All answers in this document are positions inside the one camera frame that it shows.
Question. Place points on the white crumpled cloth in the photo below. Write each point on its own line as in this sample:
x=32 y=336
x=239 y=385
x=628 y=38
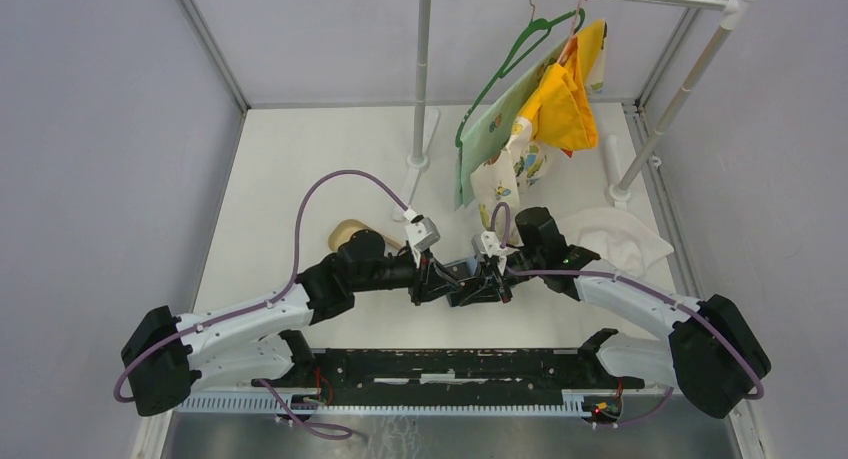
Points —
x=618 y=236

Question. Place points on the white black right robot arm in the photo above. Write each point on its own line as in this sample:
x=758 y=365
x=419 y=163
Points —
x=703 y=349

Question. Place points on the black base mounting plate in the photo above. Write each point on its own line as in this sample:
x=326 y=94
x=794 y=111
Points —
x=443 y=377

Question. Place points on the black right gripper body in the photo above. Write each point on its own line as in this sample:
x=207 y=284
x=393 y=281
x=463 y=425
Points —
x=502 y=276

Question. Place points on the green clothes hanger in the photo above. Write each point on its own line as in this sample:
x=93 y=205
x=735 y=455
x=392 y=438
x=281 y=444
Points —
x=533 y=35

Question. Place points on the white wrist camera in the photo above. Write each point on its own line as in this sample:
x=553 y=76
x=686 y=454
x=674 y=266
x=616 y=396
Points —
x=487 y=244
x=421 y=232

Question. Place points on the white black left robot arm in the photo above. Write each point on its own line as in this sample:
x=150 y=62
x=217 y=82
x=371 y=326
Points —
x=170 y=356

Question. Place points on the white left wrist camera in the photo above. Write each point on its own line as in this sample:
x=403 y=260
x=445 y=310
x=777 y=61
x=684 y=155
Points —
x=421 y=232

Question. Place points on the yellow child shirt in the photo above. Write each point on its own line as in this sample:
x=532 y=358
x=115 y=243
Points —
x=559 y=110

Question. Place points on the mint cartoon print cloth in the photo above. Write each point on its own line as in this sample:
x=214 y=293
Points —
x=498 y=160

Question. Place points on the white cartoon print garment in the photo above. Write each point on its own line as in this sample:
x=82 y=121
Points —
x=542 y=117

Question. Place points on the silver white clothes rack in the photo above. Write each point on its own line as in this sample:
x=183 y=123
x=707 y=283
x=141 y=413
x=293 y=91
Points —
x=733 y=11

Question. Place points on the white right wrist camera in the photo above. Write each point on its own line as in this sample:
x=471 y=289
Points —
x=487 y=244

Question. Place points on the white slotted cable duct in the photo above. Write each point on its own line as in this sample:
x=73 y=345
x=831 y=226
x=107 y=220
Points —
x=264 y=402

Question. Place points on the beige oval card tray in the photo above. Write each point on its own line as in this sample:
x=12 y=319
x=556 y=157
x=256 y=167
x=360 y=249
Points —
x=344 y=231

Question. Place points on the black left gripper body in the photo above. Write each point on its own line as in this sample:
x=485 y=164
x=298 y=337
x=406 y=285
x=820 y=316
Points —
x=419 y=292

